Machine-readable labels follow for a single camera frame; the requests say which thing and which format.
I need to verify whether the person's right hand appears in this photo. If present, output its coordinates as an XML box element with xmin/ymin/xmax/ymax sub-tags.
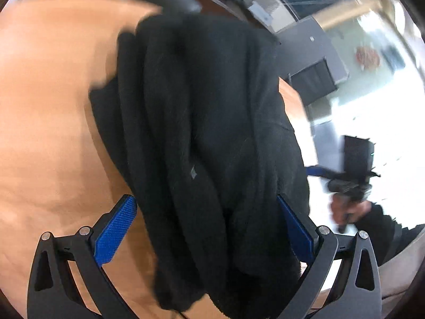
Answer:
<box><xmin>330</xmin><ymin>193</ymin><xmax>372</xmax><ymax>226</ymax></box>

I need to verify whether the dark grey cabinet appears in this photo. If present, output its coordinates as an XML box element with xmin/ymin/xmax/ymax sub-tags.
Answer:
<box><xmin>275</xmin><ymin>16</ymin><xmax>349</xmax><ymax>89</ymax></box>

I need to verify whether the black fleece jacket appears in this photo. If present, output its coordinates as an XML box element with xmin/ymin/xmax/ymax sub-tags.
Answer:
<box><xmin>89</xmin><ymin>13</ymin><xmax>311</xmax><ymax>319</ymax></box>

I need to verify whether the white cardboard box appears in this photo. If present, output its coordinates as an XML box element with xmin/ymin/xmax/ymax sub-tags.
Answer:
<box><xmin>247</xmin><ymin>0</ymin><xmax>278</xmax><ymax>24</ymax></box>

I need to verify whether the person's right forearm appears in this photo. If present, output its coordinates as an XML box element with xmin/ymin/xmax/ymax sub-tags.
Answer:
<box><xmin>354</xmin><ymin>203</ymin><xmax>425</xmax><ymax>266</ymax></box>

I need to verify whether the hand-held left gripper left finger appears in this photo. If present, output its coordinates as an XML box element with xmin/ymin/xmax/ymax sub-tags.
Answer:
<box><xmin>28</xmin><ymin>195</ymin><xmax>137</xmax><ymax>319</ymax></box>

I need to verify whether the round orange door decal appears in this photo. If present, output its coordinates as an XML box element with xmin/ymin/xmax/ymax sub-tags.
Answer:
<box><xmin>355</xmin><ymin>47</ymin><xmax>381</xmax><ymax>71</ymax></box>

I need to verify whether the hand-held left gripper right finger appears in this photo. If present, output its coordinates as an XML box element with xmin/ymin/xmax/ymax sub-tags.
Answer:
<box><xmin>275</xmin><ymin>195</ymin><xmax>382</xmax><ymax>319</ymax></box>

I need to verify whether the person's light grey clothing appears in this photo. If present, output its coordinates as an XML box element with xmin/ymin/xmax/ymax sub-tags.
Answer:
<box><xmin>379</xmin><ymin>234</ymin><xmax>425</xmax><ymax>301</ymax></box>

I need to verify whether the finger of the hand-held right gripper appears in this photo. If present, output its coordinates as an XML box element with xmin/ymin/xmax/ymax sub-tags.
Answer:
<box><xmin>305</xmin><ymin>165</ymin><xmax>344</xmax><ymax>179</ymax></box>

